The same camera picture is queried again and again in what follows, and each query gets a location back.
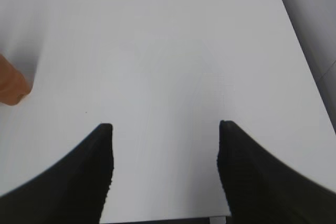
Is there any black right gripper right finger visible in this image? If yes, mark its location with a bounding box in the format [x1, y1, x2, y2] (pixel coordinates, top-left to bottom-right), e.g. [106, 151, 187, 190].
[217, 121, 335, 223]

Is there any orange soda plastic bottle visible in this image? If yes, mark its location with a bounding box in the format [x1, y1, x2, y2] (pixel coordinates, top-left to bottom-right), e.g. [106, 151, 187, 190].
[1, 55, 32, 106]

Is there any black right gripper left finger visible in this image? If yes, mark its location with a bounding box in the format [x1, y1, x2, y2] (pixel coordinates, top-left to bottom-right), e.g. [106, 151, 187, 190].
[1, 123, 114, 223]

